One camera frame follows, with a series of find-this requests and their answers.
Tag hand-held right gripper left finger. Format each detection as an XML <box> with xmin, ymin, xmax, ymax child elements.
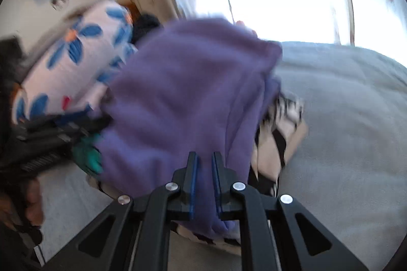
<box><xmin>40</xmin><ymin>151</ymin><xmax>199</xmax><ymax>271</ymax></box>

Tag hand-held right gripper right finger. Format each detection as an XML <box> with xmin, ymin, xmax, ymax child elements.
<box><xmin>211</xmin><ymin>151</ymin><xmax>369</xmax><ymax>271</ymax></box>

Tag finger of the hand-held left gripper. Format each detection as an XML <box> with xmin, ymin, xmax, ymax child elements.
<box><xmin>17</xmin><ymin>111</ymin><xmax>112</xmax><ymax>141</ymax></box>

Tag purple zip hoodie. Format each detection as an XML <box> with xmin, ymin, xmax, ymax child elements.
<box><xmin>73</xmin><ymin>18</ymin><xmax>283</xmax><ymax>238</ymax></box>

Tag beige folded clothes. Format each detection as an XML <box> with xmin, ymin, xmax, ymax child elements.
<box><xmin>176</xmin><ymin>117</ymin><xmax>310</xmax><ymax>247</ymax></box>

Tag person's left hand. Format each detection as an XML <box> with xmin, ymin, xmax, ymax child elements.
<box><xmin>24</xmin><ymin>178</ymin><xmax>44</xmax><ymax>226</ymax></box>

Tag rolled blue floral quilt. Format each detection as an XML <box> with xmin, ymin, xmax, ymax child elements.
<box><xmin>11</xmin><ymin>0</ymin><xmax>138</xmax><ymax>126</ymax></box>

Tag black clothing pile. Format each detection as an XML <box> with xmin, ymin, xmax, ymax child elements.
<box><xmin>132</xmin><ymin>13</ymin><xmax>161</xmax><ymax>43</ymax></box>

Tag grey bed blanket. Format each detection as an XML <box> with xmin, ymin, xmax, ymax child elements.
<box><xmin>35</xmin><ymin>40</ymin><xmax>407</xmax><ymax>271</ymax></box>

